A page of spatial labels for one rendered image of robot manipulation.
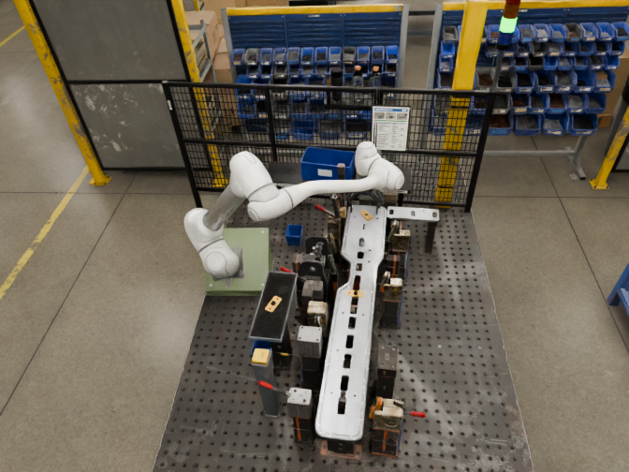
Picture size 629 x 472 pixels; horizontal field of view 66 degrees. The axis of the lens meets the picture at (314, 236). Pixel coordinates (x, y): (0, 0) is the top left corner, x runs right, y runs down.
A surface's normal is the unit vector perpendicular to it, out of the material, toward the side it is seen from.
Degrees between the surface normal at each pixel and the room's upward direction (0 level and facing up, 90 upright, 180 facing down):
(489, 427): 0
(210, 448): 0
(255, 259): 42
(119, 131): 91
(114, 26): 90
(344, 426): 0
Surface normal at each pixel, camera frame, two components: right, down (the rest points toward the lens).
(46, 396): -0.05, -0.73
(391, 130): -0.15, 0.69
